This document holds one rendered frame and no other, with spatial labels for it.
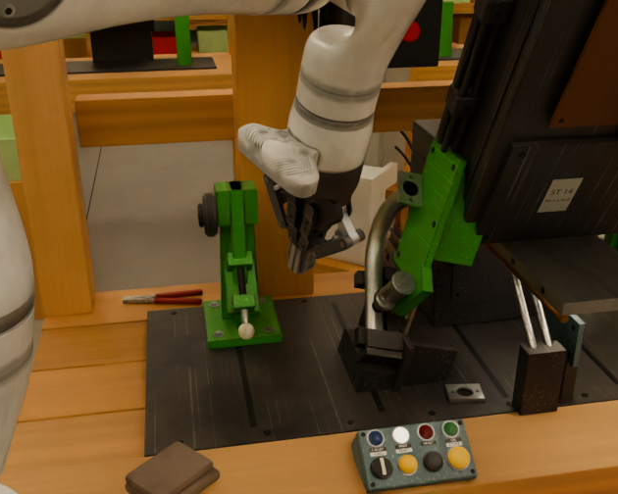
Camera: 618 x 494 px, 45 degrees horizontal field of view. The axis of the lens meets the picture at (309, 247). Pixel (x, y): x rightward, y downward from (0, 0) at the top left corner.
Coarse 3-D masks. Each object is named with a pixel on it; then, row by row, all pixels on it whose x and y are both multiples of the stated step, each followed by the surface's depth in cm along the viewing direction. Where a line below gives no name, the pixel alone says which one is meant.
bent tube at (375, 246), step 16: (400, 176) 115; (416, 176) 116; (400, 192) 114; (416, 192) 116; (384, 208) 120; (400, 208) 118; (384, 224) 122; (368, 240) 124; (384, 240) 124; (368, 256) 124; (368, 272) 122; (368, 288) 121; (368, 304) 120; (368, 320) 119
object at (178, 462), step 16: (176, 448) 100; (144, 464) 98; (160, 464) 98; (176, 464) 98; (192, 464) 98; (208, 464) 98; (128, 480) 95; (144, 480) 95; (160, 480) 95; (176, 480) 95; (192, 480) 96; (208, 480) 97
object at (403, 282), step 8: (400, 272) 111; (408, 272) 112; (392, 280) 111; (400, 280) 111; (408, 280) 111; (384, 288) 114; (392, 288) 111; (400, 288) 110; (408, 288) 111; (376, 296) 116; (384, 296) 114; (392, 296) 112; (400, 296) 112; (376, 304) 116; (384, 304) 115; (392, 304) 114
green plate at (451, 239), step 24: (432, 144) 114; (432, 168) 113; (456, 168) 105; (432, 192) 112; (456, 192) 106; (408, 216) 119; (432, 216) 110; (456, 216) 109; (408, 240) 117; (432, 240) 109; (456, 240) 111; (480, 240) 112; (408, 264) 116
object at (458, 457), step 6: (450, 450) 99; (456, 450) 98; (462, 450) 98; (450, 456) 98; (456, 456) 98; (462, 456) 98; (468, 456) 98; (450, 462) 98; (456, 462) 98; (462, 462) 98; (468, 462) 98; (456, 468) 98; (462, 468) 98
